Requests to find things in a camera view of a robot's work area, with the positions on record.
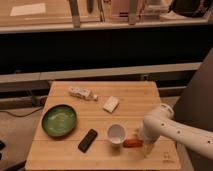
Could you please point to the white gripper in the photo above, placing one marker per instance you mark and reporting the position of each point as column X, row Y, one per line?
column 148, row 147

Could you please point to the red pepper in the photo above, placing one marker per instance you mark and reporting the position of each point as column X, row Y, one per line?
column 130, row 143

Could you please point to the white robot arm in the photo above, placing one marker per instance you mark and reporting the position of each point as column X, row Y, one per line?
column 159, row 122

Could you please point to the dark robot base panel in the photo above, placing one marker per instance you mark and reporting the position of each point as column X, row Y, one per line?
column 195, row 105

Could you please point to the white ceramic cup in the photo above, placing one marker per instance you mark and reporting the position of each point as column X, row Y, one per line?
column 116, row 135

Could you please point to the black remote control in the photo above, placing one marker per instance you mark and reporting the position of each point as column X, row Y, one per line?
column 87, row 140

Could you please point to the green bowl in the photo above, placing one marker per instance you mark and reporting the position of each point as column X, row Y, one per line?
column 59, row 120

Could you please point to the white paper sheet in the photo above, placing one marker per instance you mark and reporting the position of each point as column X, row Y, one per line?
column 30, row 9

